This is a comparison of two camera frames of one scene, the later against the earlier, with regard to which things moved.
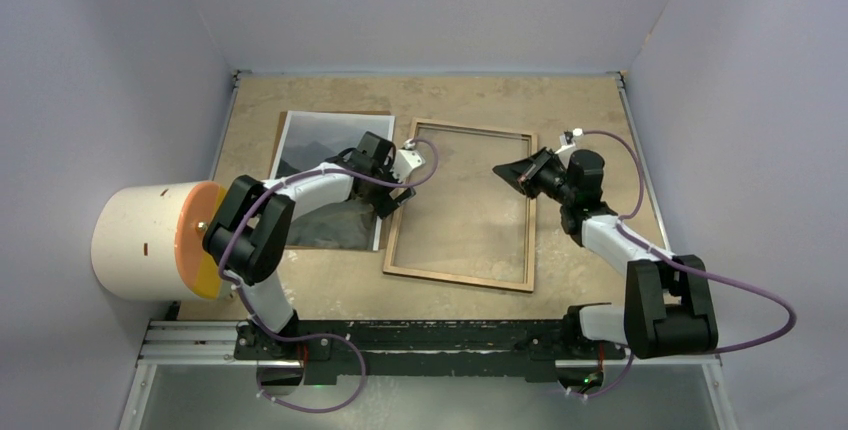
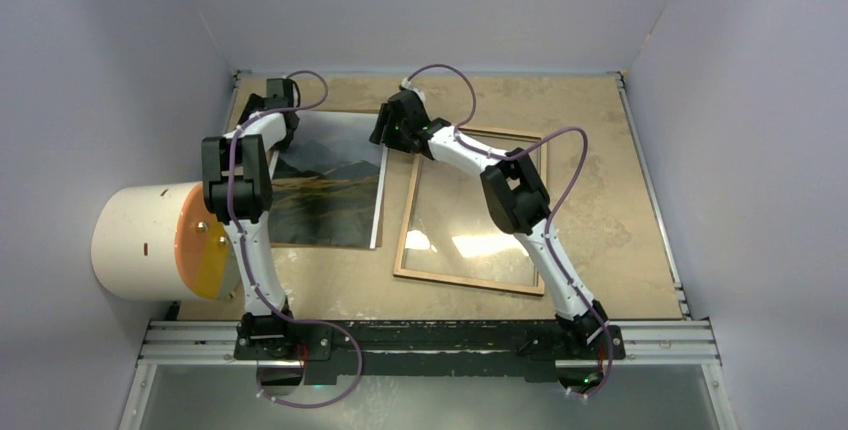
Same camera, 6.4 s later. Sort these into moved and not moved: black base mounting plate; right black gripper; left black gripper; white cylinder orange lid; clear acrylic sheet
Moved: left black gripper; right black gripper
Not moved: clear acrylic sheet; white cylinder orange lid; black base mounting plate
